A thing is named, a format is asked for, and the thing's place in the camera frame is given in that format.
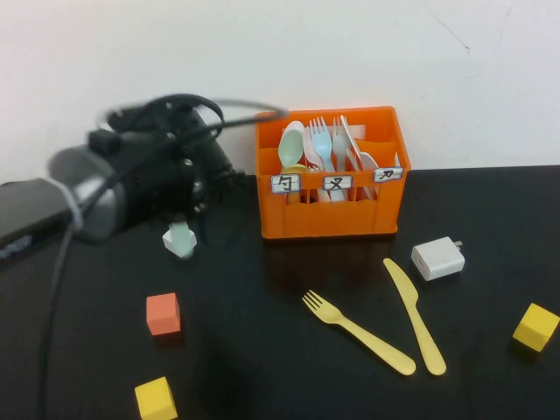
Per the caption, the yellow plastic knife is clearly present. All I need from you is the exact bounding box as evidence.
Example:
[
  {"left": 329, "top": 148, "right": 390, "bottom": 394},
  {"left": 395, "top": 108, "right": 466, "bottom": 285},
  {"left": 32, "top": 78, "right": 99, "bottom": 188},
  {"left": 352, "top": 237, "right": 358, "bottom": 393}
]
[{"left": 381, "top": 257, "right": 447, "bottom": 376}]

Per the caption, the grey left camera cable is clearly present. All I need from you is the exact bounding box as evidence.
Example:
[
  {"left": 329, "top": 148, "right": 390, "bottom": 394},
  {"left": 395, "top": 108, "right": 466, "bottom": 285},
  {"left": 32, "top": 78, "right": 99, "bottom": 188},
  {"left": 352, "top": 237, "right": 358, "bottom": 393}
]
[{"left": 38, "top": 93, "right": 291, "bottom": 420}]

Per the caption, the pale green plastic knife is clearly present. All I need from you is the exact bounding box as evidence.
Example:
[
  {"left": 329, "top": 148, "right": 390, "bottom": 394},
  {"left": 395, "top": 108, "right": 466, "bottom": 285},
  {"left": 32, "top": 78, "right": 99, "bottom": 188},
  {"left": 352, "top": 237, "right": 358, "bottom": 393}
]
[{"left": 168, "top": 220, "right": 196, "bottom": 260}]

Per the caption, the white fork character label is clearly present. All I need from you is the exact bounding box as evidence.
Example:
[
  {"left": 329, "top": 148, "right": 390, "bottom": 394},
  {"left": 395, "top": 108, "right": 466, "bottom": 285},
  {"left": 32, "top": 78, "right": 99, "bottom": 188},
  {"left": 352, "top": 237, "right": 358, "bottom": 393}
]
[{"left": 322, "top": 174, "right": 354, "bottom": 192}]

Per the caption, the white foam cube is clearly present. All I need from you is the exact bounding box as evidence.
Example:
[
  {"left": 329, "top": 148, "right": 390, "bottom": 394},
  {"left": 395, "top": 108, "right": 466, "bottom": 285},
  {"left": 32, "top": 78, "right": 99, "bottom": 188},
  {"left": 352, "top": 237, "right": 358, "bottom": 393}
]
[{"left": 161, "top": 227, "right": 198, "bottom": 260}]

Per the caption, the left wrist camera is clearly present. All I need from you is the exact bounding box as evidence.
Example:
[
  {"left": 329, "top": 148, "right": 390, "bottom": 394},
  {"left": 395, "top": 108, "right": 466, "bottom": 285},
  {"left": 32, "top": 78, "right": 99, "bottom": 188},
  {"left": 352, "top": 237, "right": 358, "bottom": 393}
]
[{"left": 104, "top": 96, "right": 211, "bottom": 132}]

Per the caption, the pale pink plastic fork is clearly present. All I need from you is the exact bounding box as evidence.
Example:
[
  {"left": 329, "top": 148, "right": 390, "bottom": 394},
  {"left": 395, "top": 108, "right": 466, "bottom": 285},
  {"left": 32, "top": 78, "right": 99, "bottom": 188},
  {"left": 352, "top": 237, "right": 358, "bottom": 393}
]
[{"left": 303, "top": 126, "right": 325, "bottom": 170}]

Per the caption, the white spoon character label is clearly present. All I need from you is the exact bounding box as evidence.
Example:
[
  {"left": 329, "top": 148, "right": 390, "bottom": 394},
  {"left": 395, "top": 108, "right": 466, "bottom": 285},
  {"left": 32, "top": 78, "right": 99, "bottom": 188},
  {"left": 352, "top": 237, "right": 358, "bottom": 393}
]
[{"left": 270, "top": 173, "right": 302, "bottom": 195}]

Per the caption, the white knife character label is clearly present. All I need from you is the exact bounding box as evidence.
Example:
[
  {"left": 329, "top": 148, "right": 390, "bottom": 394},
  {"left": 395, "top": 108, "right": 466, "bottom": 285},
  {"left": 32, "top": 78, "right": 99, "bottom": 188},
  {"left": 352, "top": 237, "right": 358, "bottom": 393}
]
[{"left": 373, "top": 166, "right": 404, "bottom": 183}]

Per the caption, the yellow foam cube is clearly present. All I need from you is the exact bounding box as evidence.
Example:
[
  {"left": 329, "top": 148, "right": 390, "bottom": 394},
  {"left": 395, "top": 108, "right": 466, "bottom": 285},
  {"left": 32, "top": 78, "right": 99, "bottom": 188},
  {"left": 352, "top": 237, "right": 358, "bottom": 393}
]
[
  {"left": 134, "top": 376, "right": 179, "bottom": 420},
  {"left": 511, "top": 302, "right": 560, "bottom": 353}
]

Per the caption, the yellow plastic fork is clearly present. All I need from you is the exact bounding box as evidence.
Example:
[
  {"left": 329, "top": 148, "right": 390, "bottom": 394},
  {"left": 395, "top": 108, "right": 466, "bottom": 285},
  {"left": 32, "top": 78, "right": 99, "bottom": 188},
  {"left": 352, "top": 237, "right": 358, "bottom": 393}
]
[{"left": 301, "top": 289, "right": 417, "bottom": 376}]

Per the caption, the orange foam cube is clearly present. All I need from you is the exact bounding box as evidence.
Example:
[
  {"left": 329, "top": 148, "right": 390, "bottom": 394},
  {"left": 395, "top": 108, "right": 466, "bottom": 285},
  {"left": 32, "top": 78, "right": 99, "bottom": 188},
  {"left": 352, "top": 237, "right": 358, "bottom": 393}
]
[{"left": 145, "top": 292, "right": 181, "bottom": 337}]

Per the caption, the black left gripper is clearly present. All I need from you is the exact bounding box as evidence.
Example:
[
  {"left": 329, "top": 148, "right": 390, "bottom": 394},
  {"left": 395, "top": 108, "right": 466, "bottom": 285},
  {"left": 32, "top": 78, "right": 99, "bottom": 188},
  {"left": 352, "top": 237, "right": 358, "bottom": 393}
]
[{"left": 177, "top": 108, "right": 245, "bottom": 246}]

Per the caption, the pale green plastic spoon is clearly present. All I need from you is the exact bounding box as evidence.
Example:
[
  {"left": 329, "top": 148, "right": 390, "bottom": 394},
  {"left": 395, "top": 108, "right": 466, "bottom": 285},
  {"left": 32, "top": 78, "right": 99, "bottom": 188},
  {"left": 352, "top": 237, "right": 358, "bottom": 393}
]
[{"left": 277, "top": 129, "right": 305, "bottom": 170}]

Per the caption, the orange plastic cutlery holder crate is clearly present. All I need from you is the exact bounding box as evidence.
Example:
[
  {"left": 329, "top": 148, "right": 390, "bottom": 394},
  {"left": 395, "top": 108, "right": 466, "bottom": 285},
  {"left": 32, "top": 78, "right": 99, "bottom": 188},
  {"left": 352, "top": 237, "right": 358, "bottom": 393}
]
[{"left": 255, "top": 106, "right": 412, "bottom": 240}]

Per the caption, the pale pink plastic knife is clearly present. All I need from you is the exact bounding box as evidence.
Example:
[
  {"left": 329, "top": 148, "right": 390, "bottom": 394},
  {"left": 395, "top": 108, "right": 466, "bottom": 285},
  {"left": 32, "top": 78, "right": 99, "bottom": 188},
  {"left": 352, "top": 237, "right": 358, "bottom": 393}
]
[{"left": 359, "top": 152, "right": 380, "bottom": 198}]

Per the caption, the light blue plastic fork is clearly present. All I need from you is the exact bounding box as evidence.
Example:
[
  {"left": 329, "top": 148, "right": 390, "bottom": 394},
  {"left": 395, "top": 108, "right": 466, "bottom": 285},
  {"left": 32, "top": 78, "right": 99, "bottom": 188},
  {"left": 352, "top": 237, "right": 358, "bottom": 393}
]
[{"left": 308, "top": 115, "right": 337, "bottom": 172}]

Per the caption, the white USB wall charger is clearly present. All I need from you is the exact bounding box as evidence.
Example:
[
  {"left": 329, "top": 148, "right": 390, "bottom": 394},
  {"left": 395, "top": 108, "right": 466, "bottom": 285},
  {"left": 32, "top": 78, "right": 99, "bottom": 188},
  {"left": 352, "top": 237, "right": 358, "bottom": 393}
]
[{"left": 409, "top": 236, "right": 466, "bottom": 282}]

